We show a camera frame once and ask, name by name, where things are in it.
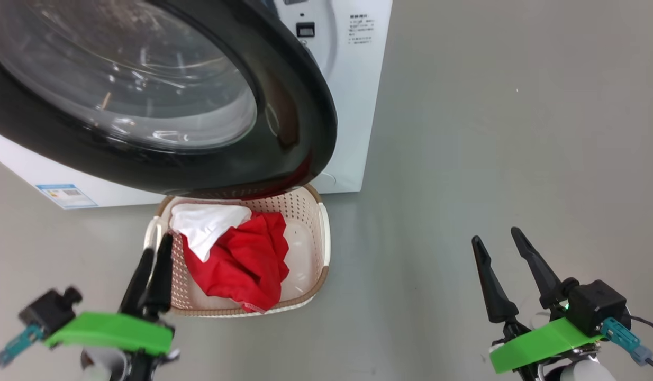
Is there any dark round washing machine door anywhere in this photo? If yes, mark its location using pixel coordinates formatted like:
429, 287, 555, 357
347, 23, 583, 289
0, 0, 338, 200

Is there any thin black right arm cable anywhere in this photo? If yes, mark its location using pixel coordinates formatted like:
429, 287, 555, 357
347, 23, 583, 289
628, 315, 653, 371

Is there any cream perforated laundry basket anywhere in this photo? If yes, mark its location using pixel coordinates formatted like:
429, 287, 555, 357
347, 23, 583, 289
144, 184, 331, 318

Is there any teal camera connector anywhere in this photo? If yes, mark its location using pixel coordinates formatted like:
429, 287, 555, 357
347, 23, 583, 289
0, 324, 44, 367
601, 317, 653, 366

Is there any white front-load washing machine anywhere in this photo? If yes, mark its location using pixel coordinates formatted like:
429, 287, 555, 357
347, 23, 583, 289
0, 0, 393, 210

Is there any teal right camera connector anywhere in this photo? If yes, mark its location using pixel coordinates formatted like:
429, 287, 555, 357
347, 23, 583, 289
601, 317, 653, 366

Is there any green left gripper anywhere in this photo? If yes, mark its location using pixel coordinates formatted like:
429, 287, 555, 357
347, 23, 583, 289
43, 233, 179, 381

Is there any blue energy label sticker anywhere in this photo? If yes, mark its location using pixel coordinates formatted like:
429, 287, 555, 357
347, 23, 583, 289
35, 184, 98, 210

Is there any teal left camera connector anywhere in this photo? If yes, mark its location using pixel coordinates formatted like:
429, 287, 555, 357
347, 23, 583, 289
0, 324, 44, 367

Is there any red and white garment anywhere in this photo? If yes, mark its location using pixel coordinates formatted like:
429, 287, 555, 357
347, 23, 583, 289
182, 212, 290, 313

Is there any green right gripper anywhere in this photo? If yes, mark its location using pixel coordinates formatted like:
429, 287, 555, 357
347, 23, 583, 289
471, 227, 605, 381

